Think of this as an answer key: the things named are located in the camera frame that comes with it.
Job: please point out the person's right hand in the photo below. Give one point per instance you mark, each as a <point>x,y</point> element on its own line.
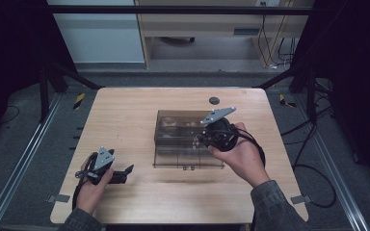
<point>244,157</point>

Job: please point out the white cabinet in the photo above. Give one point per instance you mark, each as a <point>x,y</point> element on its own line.
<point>99,38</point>

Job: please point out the person's left hand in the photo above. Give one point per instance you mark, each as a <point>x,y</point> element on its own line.
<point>91,197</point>

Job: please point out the dark curtain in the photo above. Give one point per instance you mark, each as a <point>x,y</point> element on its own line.
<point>9,48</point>
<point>356,64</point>

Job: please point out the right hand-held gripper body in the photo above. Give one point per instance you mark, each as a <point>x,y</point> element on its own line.
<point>221,134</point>

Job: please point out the metal floor rail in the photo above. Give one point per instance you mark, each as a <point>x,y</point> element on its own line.
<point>334,173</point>
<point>22,160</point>

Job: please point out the grey tape piece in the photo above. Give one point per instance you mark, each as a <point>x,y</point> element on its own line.
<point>301,199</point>
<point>58,198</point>

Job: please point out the dark round table grommet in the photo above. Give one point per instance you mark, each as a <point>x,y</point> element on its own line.
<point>214,100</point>

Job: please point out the smoky plastic drawer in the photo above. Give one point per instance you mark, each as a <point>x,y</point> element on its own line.
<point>179,157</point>

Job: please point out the black slanted frame stand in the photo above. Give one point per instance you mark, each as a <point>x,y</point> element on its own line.
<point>311,96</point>
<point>44,96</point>

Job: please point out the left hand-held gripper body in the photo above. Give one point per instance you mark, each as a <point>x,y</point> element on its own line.
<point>102,159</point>

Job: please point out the black horizontal frame bar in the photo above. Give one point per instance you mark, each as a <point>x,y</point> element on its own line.
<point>173,9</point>

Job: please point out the smoky transparent drawer box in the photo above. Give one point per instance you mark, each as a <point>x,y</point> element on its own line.
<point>176,128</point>

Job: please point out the yellow black striped tape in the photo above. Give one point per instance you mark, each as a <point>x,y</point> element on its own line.
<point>283,100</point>

